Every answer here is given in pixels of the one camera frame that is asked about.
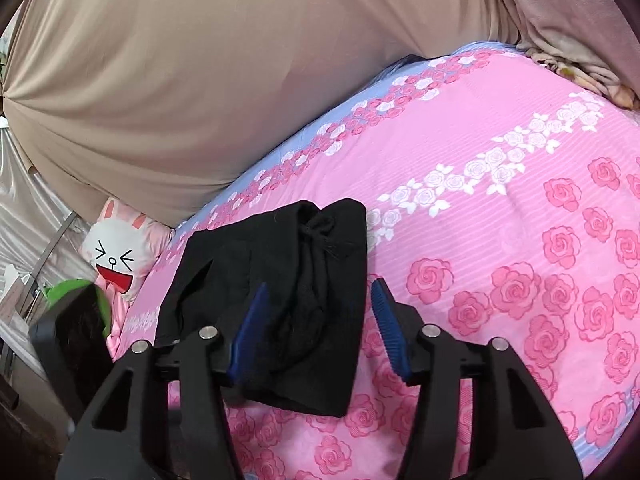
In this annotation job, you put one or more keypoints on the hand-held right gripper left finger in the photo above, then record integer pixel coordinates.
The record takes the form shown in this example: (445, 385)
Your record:
(250, 335)

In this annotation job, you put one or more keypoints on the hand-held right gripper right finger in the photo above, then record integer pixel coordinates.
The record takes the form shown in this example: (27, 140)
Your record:
(390, 330)

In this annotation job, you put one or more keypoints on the black pants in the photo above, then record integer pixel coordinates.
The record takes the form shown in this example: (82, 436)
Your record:
(300, 270)

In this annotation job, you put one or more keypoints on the pink striped cloth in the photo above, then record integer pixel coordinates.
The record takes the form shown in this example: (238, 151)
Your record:
(120, 320)

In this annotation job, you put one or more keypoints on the white rabbit face cushion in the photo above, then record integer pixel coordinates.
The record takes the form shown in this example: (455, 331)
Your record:
(120, 255)

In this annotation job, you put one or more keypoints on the grey metal rod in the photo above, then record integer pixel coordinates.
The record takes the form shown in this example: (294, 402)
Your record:
(57, 245)

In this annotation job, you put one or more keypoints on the pink rose-print bed sheet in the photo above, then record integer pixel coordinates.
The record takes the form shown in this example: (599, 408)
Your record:
(500, 240)

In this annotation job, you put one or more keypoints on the silver satin curtain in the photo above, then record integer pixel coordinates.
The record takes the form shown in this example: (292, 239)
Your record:
(30, 210)

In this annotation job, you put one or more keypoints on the beige draped cloth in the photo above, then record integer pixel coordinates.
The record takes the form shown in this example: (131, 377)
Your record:
(200, 75)

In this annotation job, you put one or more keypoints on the pinkish brown fleece blanket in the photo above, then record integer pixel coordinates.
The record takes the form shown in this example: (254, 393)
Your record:
(565, 25)

